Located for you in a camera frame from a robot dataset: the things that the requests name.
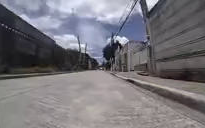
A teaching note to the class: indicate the dark tree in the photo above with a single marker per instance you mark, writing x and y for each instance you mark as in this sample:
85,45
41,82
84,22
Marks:
109,51

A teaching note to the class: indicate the concrete kerb strip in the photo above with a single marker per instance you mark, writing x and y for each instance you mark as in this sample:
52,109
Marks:
26,75

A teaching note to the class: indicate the raised concrete pavement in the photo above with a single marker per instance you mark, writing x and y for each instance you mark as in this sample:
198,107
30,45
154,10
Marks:
176,87

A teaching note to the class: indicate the grey concrete road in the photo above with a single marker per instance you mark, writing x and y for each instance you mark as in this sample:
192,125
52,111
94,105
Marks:
80,100

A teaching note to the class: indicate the utility pole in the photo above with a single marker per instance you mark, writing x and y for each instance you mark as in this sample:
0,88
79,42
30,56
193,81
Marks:
147,36

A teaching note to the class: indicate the row of leaning poles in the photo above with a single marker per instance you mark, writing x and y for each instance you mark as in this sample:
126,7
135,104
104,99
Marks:
81,53

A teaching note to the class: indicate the pale buildings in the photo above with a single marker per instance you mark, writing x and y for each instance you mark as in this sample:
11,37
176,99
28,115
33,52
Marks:
130,56

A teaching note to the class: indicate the long dark wall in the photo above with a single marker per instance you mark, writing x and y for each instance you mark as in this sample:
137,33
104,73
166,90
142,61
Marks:
21,50

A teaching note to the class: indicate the grey slab wall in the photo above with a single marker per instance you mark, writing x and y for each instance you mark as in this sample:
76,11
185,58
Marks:
185,36

